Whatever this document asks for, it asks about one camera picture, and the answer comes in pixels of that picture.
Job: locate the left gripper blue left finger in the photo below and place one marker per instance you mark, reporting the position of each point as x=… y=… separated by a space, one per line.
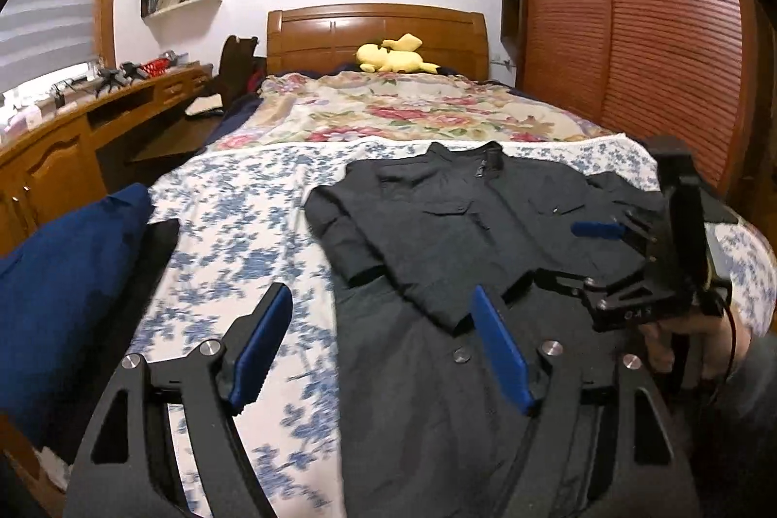
x=126 y=464

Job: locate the red basket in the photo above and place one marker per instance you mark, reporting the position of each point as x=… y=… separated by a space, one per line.
x=156 y=67

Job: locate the wooden louvered wardrobe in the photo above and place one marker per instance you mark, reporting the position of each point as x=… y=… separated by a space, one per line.
x=703 y=71

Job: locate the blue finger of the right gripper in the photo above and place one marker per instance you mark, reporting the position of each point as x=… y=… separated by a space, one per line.
x=612 y=231

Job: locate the window blind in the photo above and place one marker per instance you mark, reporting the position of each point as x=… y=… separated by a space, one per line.
x=39 y=37

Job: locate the yellow plush toy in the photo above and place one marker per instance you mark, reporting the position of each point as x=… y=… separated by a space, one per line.
x=394 y=55

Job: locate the wooden headboard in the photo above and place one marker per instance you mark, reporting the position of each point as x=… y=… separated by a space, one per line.
x=324 y=37

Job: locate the navy blue garment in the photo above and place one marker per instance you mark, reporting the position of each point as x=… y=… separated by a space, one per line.
x=54 y=289

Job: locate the dark wooden chair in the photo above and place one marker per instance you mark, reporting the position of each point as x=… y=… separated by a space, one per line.
x=241 y=69

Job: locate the blue floral white bedsheet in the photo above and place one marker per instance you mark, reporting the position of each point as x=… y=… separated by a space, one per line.
x=243 y=227

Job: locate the person's right hand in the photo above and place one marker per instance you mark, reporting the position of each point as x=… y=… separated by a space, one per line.
x=722 y=338

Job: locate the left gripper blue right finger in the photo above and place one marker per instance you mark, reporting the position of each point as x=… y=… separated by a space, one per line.
x=599 y=441

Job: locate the black zip jacket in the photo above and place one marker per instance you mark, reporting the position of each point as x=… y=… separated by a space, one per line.
x=409 y=241

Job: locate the wooden desk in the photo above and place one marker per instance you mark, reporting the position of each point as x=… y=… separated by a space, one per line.
x=90 y=151

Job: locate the red floral beige quilt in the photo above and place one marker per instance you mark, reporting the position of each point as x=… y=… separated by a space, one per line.
x=351 y=105

